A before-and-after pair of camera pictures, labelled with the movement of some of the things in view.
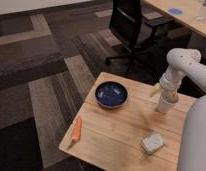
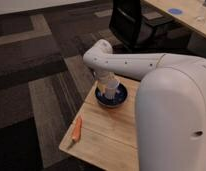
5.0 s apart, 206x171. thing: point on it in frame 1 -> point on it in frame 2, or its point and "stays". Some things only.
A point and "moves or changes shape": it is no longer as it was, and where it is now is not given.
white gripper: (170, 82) -> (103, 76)
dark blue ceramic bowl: (111, 94) stays
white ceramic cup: (168, 99) moves or changes shape
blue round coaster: (175, 11) stays
